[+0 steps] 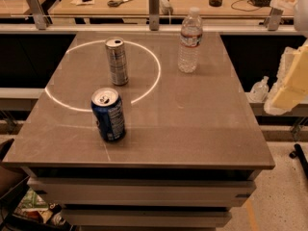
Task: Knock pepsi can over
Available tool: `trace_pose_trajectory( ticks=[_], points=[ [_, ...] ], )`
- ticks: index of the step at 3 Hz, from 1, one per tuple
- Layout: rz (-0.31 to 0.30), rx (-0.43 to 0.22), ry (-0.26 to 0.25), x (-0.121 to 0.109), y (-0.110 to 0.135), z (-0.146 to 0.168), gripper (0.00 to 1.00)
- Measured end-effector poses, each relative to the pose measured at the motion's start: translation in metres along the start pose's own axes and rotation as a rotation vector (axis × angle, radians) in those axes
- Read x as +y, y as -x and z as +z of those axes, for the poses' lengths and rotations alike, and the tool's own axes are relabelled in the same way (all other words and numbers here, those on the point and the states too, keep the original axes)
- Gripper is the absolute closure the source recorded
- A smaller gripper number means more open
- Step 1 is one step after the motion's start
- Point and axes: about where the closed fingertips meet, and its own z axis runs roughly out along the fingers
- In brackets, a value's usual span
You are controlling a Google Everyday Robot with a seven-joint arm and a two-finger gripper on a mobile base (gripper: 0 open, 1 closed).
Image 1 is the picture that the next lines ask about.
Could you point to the blue pepsi can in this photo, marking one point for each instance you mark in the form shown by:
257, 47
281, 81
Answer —
106, 105

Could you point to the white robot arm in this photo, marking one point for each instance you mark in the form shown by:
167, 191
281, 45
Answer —
301, 17

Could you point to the silver slim energy can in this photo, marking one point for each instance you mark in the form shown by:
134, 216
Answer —
115, 49

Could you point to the small clear bottle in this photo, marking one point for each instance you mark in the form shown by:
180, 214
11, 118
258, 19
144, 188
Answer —
260, 90

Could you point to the black chair base leg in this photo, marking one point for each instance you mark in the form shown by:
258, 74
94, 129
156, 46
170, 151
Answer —
298, 153

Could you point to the clear plastic water bottle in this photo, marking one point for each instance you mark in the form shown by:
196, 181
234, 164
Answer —
190, 39

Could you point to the white power strip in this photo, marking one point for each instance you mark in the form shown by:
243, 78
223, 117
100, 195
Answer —
166, 7

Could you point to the grey drawer cabinet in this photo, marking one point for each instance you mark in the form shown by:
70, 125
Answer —
144, 204

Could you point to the green snack bag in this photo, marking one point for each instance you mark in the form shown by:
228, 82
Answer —
31, 201

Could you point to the right metal bracket post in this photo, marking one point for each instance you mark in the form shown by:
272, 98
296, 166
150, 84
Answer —
272, 22

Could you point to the metal bracket post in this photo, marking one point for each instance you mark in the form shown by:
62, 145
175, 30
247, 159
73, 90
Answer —
38, 14
153, 15
272, 22

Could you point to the middle metal bracket post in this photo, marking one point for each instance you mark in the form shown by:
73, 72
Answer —
153, 15

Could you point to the scissors with grey handles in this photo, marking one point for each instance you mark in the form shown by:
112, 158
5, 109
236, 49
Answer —
117, 3

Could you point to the left metal bracket post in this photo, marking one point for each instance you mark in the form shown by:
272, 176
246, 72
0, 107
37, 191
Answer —
38, 14

